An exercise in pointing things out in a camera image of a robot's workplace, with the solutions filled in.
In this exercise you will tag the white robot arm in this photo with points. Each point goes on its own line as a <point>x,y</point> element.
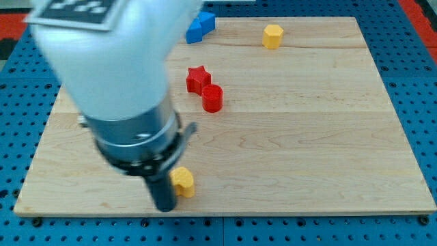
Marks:
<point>110,57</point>

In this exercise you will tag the yellow heart block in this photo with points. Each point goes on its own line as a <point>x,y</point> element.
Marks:
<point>183,182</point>

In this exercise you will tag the yellow hexagon block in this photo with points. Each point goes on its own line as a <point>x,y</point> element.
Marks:
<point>272,36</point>

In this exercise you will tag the red cylinder block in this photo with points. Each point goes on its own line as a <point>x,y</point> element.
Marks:
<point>212,98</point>

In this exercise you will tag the red star block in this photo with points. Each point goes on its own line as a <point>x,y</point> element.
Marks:
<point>197,79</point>

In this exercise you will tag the wooden board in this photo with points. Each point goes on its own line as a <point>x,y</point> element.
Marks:
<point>307,129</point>

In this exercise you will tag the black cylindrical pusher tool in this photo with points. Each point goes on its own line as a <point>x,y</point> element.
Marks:
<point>162,191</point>

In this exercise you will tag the blue triangle block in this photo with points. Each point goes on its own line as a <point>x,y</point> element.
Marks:
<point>194,33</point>

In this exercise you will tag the blue cube block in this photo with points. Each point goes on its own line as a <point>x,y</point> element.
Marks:
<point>207,21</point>

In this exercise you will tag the black white fiducial tag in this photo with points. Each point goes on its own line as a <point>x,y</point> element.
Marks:
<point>98,15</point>

